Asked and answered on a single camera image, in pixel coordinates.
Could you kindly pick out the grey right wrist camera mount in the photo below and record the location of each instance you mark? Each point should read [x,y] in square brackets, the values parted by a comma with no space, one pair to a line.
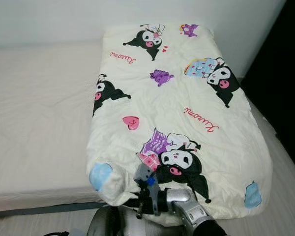
[142,174]

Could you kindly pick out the dark bed base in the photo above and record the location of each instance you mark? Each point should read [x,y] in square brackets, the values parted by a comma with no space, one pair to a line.
[39,209]

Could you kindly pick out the mattress with cream sheet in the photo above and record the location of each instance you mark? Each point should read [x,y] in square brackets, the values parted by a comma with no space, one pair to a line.
[39,123]

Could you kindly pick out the cream cartoon print quilt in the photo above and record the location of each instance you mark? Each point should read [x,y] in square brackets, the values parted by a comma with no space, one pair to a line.
[187,123]

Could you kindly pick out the black tall cabinet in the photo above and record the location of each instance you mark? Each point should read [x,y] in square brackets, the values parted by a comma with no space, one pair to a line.
[285,73]

